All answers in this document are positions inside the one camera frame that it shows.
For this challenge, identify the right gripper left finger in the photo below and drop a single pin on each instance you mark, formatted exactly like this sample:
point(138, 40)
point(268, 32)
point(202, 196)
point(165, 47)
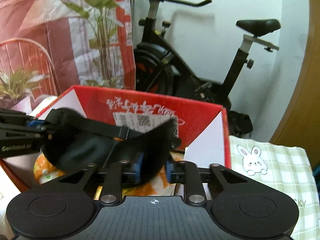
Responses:
point(122, 171)

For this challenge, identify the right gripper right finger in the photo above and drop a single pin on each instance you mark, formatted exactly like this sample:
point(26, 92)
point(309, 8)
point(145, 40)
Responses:
point(186, 173)

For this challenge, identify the black sleep eye mask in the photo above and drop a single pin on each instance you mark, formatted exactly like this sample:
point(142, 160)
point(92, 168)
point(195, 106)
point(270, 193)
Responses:
point(75, 142)

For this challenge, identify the red strawberry cardboard box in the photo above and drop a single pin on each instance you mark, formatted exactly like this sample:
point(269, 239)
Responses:
point(202, 127)

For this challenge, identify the red printed backdrop cloth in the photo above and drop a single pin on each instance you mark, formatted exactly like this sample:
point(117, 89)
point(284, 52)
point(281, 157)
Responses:
point(47, 46)

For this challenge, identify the black exercise bike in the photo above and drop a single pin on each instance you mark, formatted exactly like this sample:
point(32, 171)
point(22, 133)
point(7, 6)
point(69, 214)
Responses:
point(207, 38)

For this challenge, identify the checked bunny tablecloth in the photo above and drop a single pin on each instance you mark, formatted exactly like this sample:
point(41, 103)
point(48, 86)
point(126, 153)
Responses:
point(288, 170)

